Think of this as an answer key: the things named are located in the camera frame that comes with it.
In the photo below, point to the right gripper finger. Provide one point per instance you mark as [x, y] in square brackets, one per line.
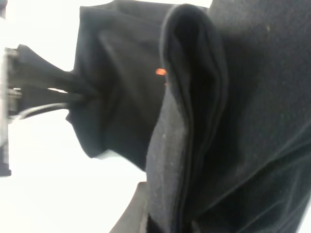
[32, 70]
[38, 101]

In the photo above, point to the black printed t-shirt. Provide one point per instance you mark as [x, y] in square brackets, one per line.
[214, 105]

